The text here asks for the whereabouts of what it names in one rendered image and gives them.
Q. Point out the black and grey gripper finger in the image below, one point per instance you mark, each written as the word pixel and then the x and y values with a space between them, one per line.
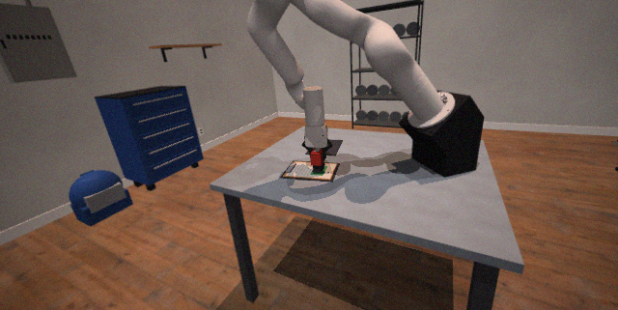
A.
pixel 326 148
pixel 308 149

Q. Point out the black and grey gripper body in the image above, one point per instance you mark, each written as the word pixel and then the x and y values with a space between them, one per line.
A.
pixel 316 137

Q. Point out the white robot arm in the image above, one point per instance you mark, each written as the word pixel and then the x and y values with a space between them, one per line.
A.
pixel 384 51

